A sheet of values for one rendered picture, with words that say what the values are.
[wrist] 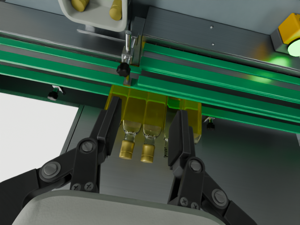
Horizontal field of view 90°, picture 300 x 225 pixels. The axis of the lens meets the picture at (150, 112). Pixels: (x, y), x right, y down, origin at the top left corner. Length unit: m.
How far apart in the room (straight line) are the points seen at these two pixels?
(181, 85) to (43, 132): 0.49
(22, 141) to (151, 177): 0.43
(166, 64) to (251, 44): 0.26
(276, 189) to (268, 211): 0.09
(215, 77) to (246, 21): 0.22
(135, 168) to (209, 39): 0.45
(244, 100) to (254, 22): 0.23
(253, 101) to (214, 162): 0.27
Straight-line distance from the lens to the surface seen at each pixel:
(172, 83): 0.46
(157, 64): 0.39
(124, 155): 0.41
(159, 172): 0.55
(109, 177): 0.54
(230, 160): 0.70
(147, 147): 0.41
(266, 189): 0.77
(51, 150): 0.60
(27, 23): 0.66
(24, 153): 0.63
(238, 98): 0.53
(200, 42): 0.46
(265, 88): 0.49
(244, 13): 0.57
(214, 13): 0.55
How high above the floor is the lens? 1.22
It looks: 26 degrees down
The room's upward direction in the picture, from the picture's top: 171 degrees counter-clockwise
